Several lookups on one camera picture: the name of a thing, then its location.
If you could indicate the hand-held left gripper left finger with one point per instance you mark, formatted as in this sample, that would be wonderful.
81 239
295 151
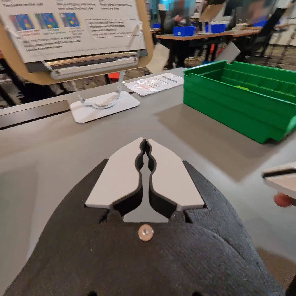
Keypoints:
115 180

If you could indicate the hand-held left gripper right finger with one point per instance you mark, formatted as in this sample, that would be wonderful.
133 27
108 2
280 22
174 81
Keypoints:
175 182

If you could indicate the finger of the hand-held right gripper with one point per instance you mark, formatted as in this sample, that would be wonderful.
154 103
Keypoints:
286 185
284 167

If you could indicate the green plastic bin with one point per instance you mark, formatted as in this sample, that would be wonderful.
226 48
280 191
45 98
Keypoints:
231 111

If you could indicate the lime green cube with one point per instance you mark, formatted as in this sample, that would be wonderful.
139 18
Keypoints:
242 87

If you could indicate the person's right hand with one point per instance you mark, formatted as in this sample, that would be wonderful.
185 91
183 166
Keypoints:
284 200

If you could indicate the laminated paper sheet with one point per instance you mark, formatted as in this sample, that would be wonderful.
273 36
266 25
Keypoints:
157 83

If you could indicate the orange traffic cone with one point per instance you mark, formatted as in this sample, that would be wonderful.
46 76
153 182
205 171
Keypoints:
114 76

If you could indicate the tan board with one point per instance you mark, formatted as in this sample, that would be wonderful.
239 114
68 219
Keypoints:
159 57

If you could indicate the grey panel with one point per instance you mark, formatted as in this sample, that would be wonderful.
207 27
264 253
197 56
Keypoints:
227 53

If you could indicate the black office chair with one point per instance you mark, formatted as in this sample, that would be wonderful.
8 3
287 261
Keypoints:
261 39

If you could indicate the blue plastic bin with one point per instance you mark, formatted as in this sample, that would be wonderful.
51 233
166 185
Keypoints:
217 28
185 31
263 23

